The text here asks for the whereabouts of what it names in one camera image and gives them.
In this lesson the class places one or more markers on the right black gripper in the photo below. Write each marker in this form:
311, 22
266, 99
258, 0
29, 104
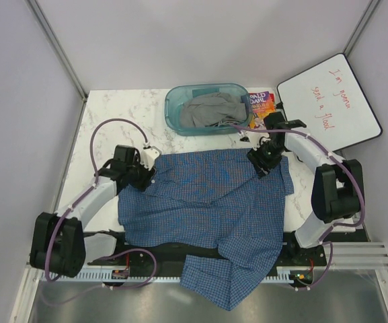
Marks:
255, 157

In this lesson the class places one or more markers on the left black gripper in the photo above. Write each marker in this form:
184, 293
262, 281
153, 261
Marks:
147, 175

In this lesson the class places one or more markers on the blue checkered long sleeve shirt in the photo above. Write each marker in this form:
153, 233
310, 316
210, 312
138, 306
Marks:
212, 199

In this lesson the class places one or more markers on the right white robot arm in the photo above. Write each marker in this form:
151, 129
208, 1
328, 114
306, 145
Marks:
338, 191

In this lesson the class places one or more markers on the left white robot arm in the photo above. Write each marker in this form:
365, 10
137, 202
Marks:
59, 246

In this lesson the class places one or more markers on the Roald Dahl book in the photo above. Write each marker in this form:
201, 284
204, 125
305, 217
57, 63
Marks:
257, 105

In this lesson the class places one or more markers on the grey shirt in bin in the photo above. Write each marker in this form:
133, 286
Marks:
212, 110

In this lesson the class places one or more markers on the teal plastic bin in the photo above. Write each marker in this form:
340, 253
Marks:
178, 96

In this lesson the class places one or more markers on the whiteboard with red writing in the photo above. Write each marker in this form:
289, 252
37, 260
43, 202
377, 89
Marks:
330, 101

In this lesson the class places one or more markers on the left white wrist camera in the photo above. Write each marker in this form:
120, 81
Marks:
148, 156

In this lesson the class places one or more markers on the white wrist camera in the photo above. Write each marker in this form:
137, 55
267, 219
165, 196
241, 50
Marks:
254, 138
148, 156

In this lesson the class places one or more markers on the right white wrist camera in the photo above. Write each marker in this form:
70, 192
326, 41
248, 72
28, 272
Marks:
254, 138

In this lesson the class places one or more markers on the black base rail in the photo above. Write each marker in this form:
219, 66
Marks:
171, 258

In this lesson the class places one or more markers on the white slotted cable duct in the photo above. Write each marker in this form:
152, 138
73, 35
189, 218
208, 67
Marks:
113, 274

